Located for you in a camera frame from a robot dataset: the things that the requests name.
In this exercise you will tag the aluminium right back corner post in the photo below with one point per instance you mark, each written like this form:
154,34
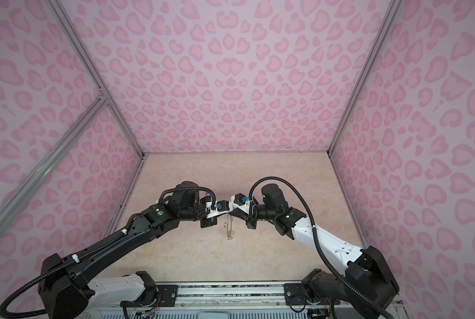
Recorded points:
394,10

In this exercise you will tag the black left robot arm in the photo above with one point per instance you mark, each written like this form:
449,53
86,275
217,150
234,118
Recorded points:
69,286

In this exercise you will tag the aluminium left wall diagonal bar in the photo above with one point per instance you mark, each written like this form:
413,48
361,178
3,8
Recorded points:
12,207

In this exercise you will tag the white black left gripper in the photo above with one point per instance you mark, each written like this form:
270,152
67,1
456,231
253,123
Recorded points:
210,221

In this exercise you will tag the aluminium corner post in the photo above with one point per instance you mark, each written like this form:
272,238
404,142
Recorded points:
394,10
67,26

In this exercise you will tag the aluminium left back corner post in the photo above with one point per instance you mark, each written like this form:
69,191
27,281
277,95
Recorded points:
67,26

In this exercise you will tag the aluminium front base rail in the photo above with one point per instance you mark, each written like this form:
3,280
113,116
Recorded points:
233,299

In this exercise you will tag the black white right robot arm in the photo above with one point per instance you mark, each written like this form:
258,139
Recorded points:
359,276

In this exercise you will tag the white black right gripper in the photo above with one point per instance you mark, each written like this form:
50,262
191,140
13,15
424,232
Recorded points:
247,216

